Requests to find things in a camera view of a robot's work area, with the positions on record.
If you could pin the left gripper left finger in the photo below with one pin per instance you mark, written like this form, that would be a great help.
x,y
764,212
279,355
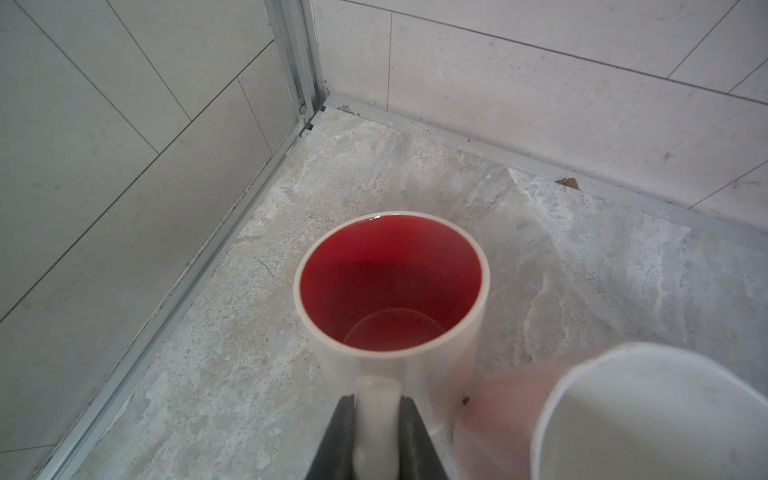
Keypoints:
x,y
334,457

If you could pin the pink mug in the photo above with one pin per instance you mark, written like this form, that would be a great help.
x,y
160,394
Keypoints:
x,y
632,411

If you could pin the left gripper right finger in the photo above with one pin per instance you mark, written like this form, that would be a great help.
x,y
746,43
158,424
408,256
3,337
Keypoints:
x,y
418,459

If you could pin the white mug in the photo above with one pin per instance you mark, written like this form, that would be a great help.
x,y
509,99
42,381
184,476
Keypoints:
x,y
393,304

